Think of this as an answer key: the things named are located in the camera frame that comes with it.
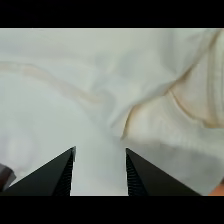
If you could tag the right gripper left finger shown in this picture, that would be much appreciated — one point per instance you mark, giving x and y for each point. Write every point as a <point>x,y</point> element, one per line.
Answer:
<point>53,178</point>

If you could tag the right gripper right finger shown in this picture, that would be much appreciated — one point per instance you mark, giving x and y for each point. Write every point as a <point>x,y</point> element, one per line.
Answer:
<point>150,180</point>

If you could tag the white shirt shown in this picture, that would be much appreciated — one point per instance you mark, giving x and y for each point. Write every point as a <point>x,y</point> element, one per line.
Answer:
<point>110,86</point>

